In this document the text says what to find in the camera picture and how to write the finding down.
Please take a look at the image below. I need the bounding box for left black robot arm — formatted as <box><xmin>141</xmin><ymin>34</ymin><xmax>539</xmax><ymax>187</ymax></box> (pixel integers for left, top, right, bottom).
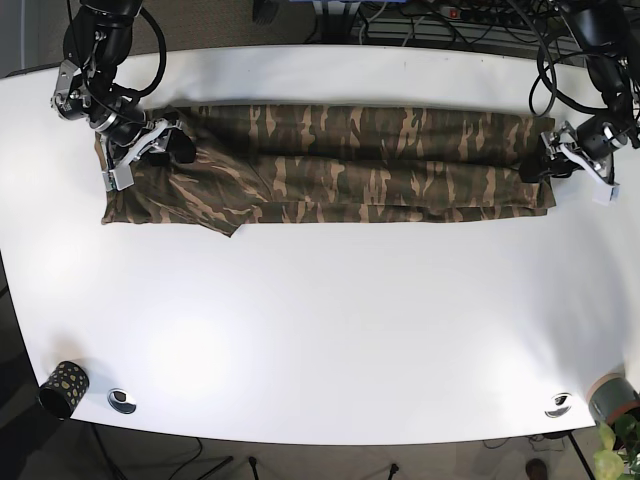
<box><xmin>510</xmin><ymin>1</ymin><xmax>639</xmax><ymax>205</ymax></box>

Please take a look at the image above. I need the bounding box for green potted plant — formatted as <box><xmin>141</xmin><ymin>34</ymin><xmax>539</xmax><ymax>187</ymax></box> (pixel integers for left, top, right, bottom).
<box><xmin>593</xmin><ymin>414</ymin><xmax>639</xmax><ymax>480</ymax></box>

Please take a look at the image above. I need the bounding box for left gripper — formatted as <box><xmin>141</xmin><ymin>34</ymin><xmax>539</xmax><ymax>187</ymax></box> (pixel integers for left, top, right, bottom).
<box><xmin>518</xmin><ymin>118</ymin><xmax>627</xmax><ymax>206</ymax></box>

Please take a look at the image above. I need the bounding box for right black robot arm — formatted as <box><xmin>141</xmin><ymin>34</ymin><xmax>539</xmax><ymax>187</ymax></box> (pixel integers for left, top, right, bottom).
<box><xmin>50</xmin><ymin>1</ymin><xmax>196</xmax><ymax>191</ymax></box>

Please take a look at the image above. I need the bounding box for table cable grommet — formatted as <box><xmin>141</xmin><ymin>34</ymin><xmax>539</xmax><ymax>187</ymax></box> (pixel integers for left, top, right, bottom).
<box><xmin>544</xmin><ymin>393</ymin><xmax>572</xmax><ymax>419</ymax></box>
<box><xmin>107</xmin><ymin>389</ymin><xmax>137</xmax><ymax>415</ymax></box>

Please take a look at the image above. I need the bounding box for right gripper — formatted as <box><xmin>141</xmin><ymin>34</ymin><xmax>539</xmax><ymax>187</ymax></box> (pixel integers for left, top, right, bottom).
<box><xmin>100</xmin><ymin>114</ymin><xmax>197</xmax><ymax>192</ymax></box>

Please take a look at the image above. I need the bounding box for grey tape roll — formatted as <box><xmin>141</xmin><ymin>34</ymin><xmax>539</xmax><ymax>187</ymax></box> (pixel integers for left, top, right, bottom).
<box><xmin>587</xmin><ymin>373</ymin><xmax>639</xmax><ymax>427</ymax></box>

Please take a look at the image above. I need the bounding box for left table cable grommet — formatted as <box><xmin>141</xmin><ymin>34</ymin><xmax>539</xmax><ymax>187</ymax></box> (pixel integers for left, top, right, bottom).
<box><xmin>107</xmin><ymin>389</ymin><xmax>137</xmax><ymax>415</ymax></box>

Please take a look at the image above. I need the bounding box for camouflage pattern T-shirt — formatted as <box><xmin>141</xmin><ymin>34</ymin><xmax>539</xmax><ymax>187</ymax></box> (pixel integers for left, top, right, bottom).
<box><xmin>103</xmin><ymin>105</ymin><xmax>556</xmax><ymax>236</ymax></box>

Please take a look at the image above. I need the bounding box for black gold-dotted cup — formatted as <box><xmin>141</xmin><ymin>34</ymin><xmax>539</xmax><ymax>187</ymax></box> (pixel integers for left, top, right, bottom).
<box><xmin>38</xmin><ymin>361</ymin><xmax>90</xmax><ymax>420</ymax></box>

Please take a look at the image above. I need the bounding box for right table cable grommet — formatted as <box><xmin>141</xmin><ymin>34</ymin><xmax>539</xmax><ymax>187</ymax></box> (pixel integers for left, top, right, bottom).
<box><xmin>544</xmin><ymin>393</ymin><xmax>572</xmax><ymax>419</ymax></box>

